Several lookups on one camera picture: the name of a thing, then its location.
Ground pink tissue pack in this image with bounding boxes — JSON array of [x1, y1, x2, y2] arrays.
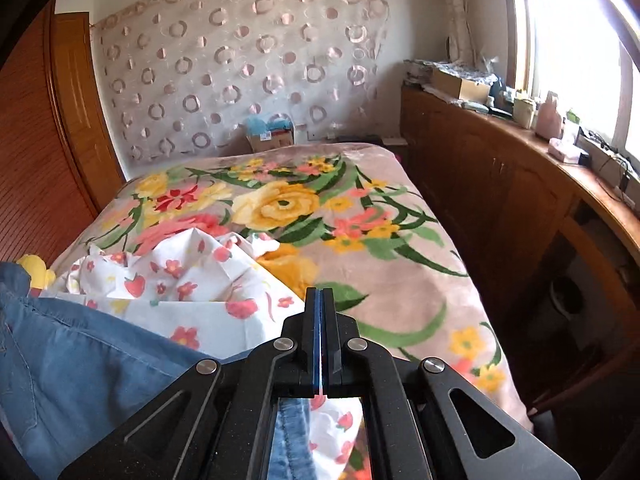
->
[[547, 137, 582, 164]]

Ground patterned cloth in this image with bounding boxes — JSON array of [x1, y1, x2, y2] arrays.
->
[[404, 57, 501, 87]]

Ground wooden chair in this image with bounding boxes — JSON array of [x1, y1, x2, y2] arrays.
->
[[530, 215, 640, 411]]

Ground wooden wardrobe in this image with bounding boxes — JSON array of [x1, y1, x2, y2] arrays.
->
[[0, 0, 126, 266]]

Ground window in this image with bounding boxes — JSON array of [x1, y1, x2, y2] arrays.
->
[[502, 0, 640, 161]]

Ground white jar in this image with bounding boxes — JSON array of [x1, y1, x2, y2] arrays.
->
[[512, 95, 539, 129]]

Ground blue denim pants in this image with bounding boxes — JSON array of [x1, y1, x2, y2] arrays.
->
[[0, 261, 321, 480]]

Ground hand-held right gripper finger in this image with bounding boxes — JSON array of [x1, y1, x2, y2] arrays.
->
[[322, 287, 581, 480], [57, 287, 321, 480]]

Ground pale window curtain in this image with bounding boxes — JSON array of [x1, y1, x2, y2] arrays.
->
[[434, 0, 478, 63]]

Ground power strip with cables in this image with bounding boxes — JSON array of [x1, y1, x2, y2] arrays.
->
[[575, 127, 640, 203]]

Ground circle pattern wall cloth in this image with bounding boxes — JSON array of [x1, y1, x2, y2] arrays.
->
[[90, 0, 401, 166]]

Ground white strawberry print sheet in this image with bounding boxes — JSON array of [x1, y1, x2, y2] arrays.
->
[[47, 227, 368, 480]]

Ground floral blanket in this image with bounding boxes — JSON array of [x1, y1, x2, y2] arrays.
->
[[50, 142, 533, 431]]

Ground pink bottle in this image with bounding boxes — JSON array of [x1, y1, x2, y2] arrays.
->
[[535, 91, 564, 140]]

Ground yellow plush toy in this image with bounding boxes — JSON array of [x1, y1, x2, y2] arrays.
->
[[15, 254, 57, 292]]

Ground wooden cabinet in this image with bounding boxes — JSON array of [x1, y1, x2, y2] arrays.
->
[[400, 85, 640, 411]]

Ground cardboard box with blue bag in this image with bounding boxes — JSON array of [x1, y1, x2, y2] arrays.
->
[[244, 114, 297, 154]]

